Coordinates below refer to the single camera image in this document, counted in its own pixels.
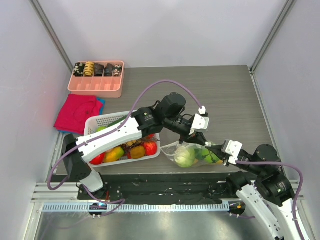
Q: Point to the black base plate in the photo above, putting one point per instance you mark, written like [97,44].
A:
[162,189]

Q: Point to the green watermelon ball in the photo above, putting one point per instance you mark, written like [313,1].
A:
[209,156]

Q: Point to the small green lime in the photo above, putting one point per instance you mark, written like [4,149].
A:
[101,128]

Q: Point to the orange yellow mango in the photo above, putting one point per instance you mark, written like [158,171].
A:
[114,155]

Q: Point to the wrinkled red pomegranate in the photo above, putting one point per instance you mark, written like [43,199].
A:
[150,147]

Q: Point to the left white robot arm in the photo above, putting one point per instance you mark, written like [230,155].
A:
[145,121]

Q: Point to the pale green cabbage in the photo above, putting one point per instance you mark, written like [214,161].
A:
[185,157]

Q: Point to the dark green small cucumber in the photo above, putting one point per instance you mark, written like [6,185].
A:
[117,122]

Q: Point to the white plastic basket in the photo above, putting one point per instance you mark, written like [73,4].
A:
[93,123]

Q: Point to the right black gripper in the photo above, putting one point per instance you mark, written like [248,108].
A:
[223,152]

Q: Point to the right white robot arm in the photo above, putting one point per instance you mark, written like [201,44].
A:
[264,188]

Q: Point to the white slotted cable duct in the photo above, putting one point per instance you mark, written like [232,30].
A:
[75,207]

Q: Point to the brown kiwi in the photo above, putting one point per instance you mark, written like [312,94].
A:
[137,152]

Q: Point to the brown longan bunch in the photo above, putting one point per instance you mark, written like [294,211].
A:
[132,143]

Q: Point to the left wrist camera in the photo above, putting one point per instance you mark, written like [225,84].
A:
[200,121]

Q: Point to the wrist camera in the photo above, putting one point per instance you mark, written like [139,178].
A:
[231,147]
[200,121]

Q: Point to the dark brown sock roll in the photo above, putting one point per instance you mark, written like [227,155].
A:
[98,70]

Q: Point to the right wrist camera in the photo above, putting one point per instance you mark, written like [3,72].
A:
[231,147]

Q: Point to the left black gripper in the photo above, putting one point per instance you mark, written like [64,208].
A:
[197,138]

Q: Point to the pink divided tray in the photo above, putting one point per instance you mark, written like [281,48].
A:
[101,86]

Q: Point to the clear dotted zip bag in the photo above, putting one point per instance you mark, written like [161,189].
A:
[169,151]

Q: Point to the magenta folded shirt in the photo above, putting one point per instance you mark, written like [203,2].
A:
[75,112]

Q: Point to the black pink floral sock roll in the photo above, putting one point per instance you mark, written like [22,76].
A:
[117,70]

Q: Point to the red tomato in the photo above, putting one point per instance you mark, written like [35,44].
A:
[98,159]

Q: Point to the yellow striped sock roll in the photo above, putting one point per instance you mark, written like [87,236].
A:
[89,69]

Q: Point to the green bell pepper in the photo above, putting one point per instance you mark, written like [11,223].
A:
[201,154]

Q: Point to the black blue sock roll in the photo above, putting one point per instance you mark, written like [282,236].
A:
[108,70]

